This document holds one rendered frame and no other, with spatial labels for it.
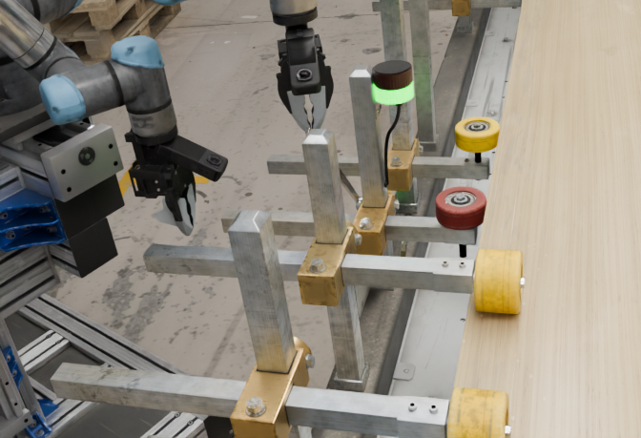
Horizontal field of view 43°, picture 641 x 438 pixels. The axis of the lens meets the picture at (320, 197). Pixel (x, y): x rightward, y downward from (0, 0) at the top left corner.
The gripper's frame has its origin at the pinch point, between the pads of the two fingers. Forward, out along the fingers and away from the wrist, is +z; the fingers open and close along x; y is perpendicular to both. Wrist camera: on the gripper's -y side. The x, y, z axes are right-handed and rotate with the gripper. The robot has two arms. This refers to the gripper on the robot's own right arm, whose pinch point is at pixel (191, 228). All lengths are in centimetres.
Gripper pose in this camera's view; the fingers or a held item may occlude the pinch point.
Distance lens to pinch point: 148.7
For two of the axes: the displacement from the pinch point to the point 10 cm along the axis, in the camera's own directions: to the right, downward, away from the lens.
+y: -9.6, -0.3, 2.8
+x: -2.6, 5.2, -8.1
